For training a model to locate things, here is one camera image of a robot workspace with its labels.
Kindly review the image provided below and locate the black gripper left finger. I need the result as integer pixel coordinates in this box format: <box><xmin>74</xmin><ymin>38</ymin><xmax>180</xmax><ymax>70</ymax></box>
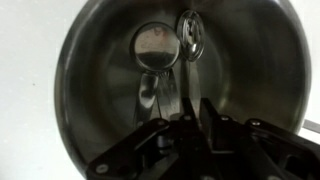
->
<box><xmin>86</xmin><ymin>98</ymin><xmax>197</xmax><ymax>180</ymax></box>

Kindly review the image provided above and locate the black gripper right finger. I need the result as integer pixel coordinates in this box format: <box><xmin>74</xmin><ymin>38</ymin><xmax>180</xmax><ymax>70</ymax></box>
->
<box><xmin>200</xmin><ymin>98</ymin><xmax>320</xmax><ymax>180</ymax></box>

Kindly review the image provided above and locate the stainless steel pot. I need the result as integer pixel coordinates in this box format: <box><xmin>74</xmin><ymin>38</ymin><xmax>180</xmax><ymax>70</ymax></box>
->
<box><xmin>54</xmin><ymin>0</ymin><xmax>311</xmax><ymax>172</ymax></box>

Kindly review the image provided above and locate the round metal spoon in pot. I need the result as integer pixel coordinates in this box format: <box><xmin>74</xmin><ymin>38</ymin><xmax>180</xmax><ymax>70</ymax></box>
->
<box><xmin>131</xmin><ymin>22</ymin><xmax>180</xmax><ymax>127</ymax></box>

